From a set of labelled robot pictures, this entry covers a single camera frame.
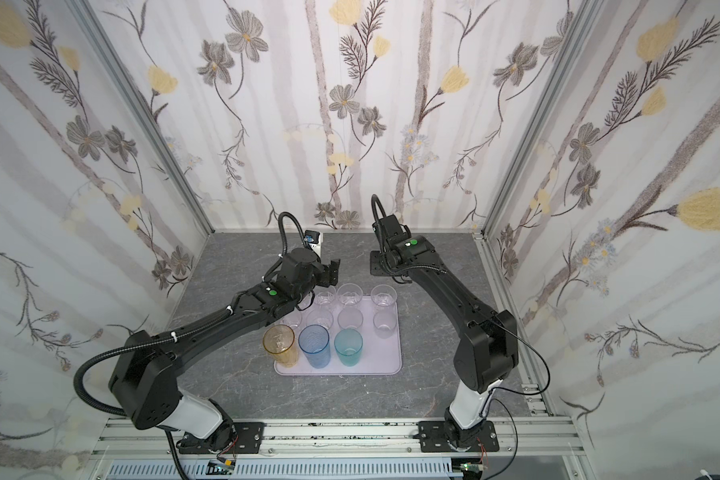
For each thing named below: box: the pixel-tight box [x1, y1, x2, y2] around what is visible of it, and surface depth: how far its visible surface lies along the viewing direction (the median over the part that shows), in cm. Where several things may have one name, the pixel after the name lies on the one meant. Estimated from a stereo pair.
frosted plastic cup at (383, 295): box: [370, 284, 397, 307], surface depth 97 cm
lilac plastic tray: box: [274, 295, 403, 376], surface depth 88 cm
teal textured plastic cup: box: [334, 328, 363, 367], surface depth 84 cm
